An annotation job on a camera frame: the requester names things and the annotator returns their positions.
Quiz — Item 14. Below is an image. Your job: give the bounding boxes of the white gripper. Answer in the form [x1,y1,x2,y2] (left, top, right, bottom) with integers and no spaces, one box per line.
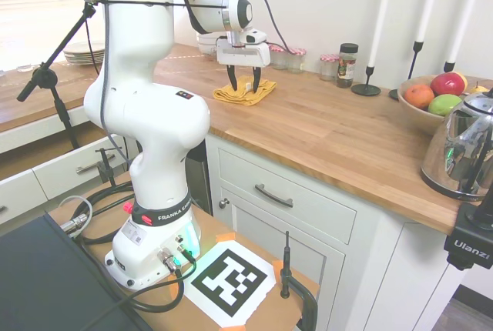
[215,40,272,93]

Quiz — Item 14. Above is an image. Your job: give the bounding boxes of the yellow terry towel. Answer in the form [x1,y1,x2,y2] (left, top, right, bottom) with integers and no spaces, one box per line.
[213,75,278,107]

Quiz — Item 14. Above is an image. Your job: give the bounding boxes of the glass jar red checked lid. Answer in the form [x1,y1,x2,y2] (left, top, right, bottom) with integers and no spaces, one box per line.
[269,44,288,71]
[287,46,308,75]
[318,53,338,82]

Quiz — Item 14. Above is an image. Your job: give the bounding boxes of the white stacked dishes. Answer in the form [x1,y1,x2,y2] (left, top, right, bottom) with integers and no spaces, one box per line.
[196,32,226,55]

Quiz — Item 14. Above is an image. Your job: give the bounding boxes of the spice jar black lid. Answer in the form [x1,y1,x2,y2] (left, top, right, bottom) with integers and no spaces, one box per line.
[335,42,360,89]

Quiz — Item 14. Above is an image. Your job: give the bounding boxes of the dark built-in appliance front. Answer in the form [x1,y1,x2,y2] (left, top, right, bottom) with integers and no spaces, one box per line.
[186,142,213,217]

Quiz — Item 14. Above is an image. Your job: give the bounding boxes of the short black candle holder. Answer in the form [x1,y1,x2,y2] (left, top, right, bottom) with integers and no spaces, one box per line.
[350,64,382,98]

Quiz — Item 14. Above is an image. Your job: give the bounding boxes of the white base cabinet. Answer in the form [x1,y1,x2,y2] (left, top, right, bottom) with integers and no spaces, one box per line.
[205,132,465,331]

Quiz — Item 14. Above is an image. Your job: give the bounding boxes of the tall white candle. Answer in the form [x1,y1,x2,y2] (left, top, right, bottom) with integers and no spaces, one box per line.
[367,0,396,68]
[444,0,489,64]
[415,0,444,44]

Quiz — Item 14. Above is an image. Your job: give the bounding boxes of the stack of white plates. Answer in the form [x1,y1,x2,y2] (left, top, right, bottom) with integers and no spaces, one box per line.
[62,41,107,67]

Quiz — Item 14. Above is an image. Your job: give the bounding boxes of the small black bar clamp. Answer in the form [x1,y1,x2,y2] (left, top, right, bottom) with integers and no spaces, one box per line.
[95,147,118,188]

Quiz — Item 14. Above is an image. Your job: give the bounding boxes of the tall black candle holder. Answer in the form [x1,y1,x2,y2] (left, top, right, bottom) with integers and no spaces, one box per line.
[388,40,427,102]

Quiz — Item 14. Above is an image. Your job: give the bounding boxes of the orange fruit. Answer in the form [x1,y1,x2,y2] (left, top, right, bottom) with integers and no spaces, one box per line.
[404,83,436,111]

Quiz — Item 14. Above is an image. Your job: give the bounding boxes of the wooden fruit bowl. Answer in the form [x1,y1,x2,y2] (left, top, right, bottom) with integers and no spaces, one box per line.
[396,75,469,129]

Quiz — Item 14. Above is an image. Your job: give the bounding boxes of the black boom stand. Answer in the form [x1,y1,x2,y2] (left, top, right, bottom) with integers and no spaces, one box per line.
[15,0,102,152]

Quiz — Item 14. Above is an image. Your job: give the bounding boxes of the large black bar clamp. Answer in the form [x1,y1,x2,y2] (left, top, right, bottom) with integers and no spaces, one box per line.
[280,230,320,331]

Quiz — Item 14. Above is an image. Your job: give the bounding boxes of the green apple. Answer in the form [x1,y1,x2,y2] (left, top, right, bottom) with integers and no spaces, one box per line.
[427,93,464,117]

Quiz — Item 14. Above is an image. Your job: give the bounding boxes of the red apple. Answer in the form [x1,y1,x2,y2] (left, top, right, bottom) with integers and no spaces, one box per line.
[429,71,469,98]

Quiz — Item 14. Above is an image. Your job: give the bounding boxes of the printed black white marker sheet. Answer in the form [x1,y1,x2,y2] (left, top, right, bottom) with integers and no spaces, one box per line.
[183,239,277,326]

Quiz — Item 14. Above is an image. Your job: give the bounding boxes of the shiny steel kettle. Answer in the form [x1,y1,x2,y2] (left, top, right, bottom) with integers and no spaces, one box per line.
[419,88,493,199]

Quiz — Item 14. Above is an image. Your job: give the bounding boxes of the white drawer cabinet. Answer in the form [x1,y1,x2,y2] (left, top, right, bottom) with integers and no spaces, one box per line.
[0,115,140,229]

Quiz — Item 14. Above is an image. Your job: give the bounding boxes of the brown mounting board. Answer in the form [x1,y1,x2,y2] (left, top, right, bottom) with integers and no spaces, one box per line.
[47,171,321,331]

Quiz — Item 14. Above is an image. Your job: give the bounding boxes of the dark flat box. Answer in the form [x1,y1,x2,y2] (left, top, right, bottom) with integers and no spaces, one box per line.
[0,211,144,331]

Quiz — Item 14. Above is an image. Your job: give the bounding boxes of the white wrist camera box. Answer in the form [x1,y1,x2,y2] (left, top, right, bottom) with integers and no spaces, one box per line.
[245,28,268,45]

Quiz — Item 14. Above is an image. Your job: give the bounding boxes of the thin black taut cable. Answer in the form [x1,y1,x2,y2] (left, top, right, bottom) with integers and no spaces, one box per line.
[96,0,229,12]

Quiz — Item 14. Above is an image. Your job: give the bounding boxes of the silver bar drawer handle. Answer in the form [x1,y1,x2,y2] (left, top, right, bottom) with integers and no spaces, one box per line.
[253,183,295,209]
[75,152,117,176]

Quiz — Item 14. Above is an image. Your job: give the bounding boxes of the thin grey cable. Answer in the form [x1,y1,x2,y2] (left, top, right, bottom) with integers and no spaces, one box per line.
[99,0,131,163]

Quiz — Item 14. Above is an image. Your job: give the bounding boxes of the thick black power cable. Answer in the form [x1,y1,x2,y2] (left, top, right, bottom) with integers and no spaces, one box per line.
[59,186,136,248]

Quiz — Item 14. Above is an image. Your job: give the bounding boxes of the grey metal cable connector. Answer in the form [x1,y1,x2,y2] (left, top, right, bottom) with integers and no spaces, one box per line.
[60,196,94,236]

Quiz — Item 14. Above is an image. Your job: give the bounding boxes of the black base signal cable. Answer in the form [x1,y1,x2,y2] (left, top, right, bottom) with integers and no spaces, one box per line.
[129,248,198,313]

